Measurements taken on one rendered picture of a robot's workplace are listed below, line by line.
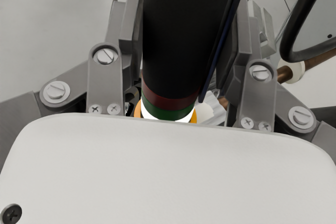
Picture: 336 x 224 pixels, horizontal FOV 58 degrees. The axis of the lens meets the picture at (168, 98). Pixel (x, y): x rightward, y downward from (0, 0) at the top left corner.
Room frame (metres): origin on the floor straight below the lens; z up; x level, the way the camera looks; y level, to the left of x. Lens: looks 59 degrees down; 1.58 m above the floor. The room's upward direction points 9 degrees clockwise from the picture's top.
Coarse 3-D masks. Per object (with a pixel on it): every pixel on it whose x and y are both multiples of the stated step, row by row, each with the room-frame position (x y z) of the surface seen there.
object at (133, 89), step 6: (138, 78) 0.23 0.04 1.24; (138, 84) 0.22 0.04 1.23; (126, 90) 0.22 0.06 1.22; (132, 90) 0.21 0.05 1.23; (138, 90) 0.21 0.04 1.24; (126, 96) 0.21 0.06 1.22; (132, 96) 0.21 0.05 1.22; (138, 96) 0.20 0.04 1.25; (132, 102) 0.20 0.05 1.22; (132, 108) 0.19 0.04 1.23; (126, 114) 0.18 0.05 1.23; (132, 114) 0.17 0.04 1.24
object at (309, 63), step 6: (324, 54) 0.20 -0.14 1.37; (330, 54) 0.21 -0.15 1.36; (306, 60) 0.19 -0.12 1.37; (312, 60) 0.19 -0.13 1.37; (318, 60) 0.20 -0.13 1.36; (324, 60) 0.20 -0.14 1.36; (282, 66) 0.18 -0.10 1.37; (288, 66) 0.18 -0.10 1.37; (306, 66) 0.19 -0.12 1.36; (312, 66) 0.19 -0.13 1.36; (282, 72) 0.17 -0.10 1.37; (288, 72) 0.17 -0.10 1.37; (282, 78) 0.17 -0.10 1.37; (288, 78) 0.17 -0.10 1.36; (222, 96) 0.14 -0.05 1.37; (222, 102) 0.13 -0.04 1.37
